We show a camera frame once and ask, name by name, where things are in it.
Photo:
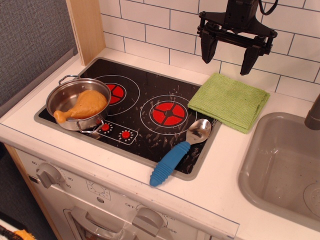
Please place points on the black toy stovetop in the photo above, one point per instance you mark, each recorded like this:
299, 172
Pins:
152, 107

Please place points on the grey oven knob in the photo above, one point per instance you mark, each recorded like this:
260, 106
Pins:
148, 221

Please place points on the toy oven door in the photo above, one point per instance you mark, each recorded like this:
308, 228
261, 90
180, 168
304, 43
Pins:
95, 224

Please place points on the blue handled metal spoon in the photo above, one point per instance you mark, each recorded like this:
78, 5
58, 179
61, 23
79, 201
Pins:
198, 132

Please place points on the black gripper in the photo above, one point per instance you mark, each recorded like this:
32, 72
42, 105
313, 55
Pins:
238, 26

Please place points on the red left stove knob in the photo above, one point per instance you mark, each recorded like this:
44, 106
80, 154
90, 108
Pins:
105, 127

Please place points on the orange toy chicken drumstick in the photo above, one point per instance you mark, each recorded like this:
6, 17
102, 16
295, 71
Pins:
88, 104

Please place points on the red stove knob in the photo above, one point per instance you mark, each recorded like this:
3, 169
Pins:
105, 127
125, 135

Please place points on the green cloth napkin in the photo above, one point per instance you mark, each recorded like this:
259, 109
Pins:
233, 103

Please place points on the wooden side post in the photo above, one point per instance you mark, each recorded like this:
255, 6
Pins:
86, 22

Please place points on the orange object at corner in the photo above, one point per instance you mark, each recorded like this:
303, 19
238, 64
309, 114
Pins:
16, 235

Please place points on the small steel pot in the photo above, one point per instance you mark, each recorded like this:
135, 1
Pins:
64, 97

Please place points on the grey timer knob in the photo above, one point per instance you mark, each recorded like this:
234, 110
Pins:
48, 175

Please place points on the grey faucet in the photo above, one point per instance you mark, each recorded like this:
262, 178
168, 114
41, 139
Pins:
312, 120

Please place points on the grey toy sink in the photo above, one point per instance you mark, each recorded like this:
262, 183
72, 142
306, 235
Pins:
281, 170

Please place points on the red right stove knob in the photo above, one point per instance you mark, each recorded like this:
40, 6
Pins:
125, 135

